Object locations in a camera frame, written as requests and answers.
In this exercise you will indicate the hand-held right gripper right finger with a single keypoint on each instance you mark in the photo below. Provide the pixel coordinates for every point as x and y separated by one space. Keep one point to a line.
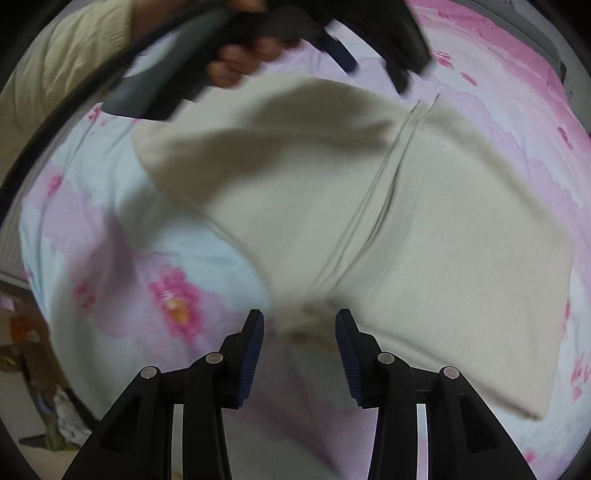
347 360

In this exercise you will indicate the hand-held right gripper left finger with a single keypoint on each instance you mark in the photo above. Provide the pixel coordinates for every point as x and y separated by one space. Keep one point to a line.
251 360

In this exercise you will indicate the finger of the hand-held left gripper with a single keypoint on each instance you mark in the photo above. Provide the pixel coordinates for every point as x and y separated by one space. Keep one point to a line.
415 50
341 50

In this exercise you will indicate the cream pants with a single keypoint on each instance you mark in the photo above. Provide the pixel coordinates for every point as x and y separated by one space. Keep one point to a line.
300 184

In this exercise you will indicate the person's left forearm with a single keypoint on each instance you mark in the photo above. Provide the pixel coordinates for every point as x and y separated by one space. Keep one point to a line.
69 55

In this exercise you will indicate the person's left hand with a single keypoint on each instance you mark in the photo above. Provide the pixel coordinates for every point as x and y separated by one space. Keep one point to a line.
235 64

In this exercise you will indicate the pink floral blanket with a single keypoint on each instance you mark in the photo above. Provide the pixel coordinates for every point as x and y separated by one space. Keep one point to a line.
138 221

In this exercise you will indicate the grey padded headboard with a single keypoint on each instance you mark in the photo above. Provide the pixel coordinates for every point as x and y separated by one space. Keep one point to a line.
563 71

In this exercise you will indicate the blurred orange object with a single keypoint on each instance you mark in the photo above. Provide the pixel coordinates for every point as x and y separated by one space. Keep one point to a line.
25 337

